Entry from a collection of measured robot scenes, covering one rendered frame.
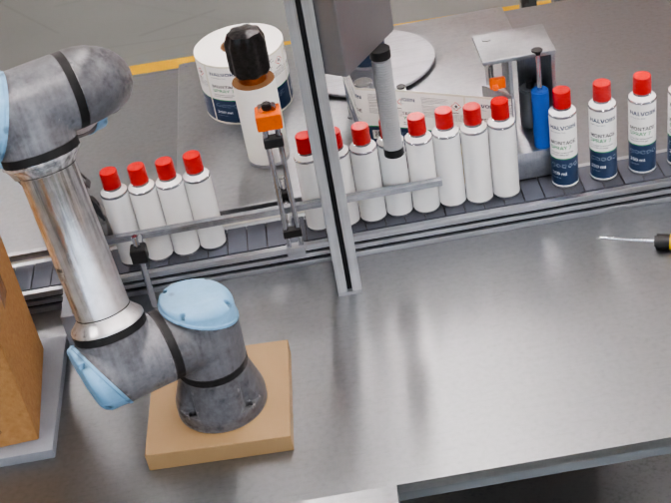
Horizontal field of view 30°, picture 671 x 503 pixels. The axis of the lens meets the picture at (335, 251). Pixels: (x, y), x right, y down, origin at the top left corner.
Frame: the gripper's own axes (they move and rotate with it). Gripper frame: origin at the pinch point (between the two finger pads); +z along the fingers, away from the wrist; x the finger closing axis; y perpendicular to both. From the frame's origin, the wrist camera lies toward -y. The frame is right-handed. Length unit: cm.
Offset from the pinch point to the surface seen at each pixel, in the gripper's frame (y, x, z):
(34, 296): -5.1, 16.8, -2.2
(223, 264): -5.1, -14.7, 16.3
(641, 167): -2, -87, 54
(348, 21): -15, -66, -12
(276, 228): 2.1, -24.8, 20.6
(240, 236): 1.5, -18.7, 17.0
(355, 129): -1, -51, 12
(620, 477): -17, -46, 108
